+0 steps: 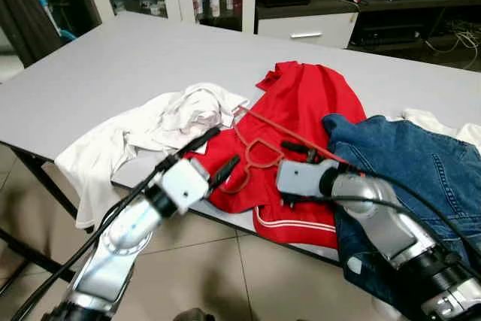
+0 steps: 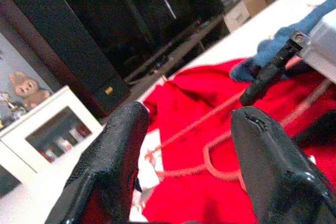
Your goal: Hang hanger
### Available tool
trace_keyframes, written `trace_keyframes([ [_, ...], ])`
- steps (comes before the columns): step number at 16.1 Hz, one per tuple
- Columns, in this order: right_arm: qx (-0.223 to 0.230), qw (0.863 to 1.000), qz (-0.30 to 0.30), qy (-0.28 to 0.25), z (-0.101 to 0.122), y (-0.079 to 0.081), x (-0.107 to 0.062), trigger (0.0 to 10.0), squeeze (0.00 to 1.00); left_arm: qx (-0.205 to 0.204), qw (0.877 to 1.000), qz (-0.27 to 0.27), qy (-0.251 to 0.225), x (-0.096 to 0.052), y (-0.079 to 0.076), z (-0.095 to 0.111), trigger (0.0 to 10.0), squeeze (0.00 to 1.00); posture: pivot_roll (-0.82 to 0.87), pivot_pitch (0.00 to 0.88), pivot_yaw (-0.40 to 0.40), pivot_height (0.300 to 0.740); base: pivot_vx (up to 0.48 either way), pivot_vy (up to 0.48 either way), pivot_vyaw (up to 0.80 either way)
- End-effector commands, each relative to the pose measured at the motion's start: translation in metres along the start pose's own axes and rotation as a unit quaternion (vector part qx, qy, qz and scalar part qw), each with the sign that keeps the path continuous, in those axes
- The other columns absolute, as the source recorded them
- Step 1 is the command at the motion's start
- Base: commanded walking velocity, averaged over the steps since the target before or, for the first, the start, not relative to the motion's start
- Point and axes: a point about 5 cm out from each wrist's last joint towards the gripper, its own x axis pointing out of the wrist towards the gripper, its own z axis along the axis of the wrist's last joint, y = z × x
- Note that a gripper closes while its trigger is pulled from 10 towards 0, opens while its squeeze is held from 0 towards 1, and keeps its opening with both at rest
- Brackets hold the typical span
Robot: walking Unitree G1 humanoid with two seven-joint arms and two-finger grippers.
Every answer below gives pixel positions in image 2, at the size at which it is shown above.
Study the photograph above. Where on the black television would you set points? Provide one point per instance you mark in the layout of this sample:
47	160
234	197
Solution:
113	16

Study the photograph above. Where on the white glass-door cabinet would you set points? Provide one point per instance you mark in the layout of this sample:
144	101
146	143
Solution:
52	103

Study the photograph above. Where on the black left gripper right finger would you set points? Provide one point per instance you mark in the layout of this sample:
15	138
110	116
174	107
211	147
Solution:
278	176

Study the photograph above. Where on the red garment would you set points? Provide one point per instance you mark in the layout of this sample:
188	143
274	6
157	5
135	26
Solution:
204	90

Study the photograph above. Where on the blue denim jeans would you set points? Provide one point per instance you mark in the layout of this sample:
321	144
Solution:
265	51

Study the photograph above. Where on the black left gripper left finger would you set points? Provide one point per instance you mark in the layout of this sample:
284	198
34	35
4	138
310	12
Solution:
105	171

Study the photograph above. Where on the white table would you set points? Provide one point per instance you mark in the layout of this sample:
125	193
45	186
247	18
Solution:
262	24

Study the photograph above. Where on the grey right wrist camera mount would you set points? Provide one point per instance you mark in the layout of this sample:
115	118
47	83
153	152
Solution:
323	45

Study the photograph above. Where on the black TV stand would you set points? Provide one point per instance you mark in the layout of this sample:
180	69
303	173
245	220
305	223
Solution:
183	48

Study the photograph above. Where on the red plastic hanger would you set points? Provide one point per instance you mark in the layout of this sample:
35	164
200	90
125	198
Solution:
199	122

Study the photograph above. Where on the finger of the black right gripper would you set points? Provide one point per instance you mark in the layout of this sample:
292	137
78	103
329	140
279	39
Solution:
270	72

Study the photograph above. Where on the black speaker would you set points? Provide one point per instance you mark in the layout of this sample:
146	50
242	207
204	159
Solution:
65	37

